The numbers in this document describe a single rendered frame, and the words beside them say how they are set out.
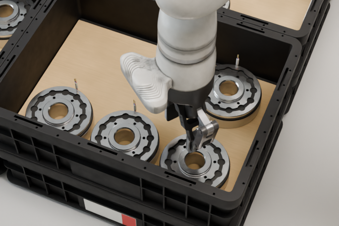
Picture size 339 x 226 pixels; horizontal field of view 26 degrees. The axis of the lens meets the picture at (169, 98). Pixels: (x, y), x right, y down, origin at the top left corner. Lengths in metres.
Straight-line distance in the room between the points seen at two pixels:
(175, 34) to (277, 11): 0.49
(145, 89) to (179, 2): 0.16
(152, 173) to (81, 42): 0.35
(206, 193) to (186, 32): 0.24
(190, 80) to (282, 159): 0.43
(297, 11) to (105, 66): 0.35
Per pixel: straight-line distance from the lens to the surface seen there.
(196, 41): 0.84
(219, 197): 0.97
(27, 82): 1.18
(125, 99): 1.17
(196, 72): 0.88
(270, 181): 1.25
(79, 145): 1.01
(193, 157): 1.09
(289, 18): 1.29
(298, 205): 1.24
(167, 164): 1.07
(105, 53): 1.23
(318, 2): 1.19
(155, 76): 0.89
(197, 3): 0.76
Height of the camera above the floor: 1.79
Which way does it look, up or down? 55 degrees down
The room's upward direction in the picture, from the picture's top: straight up
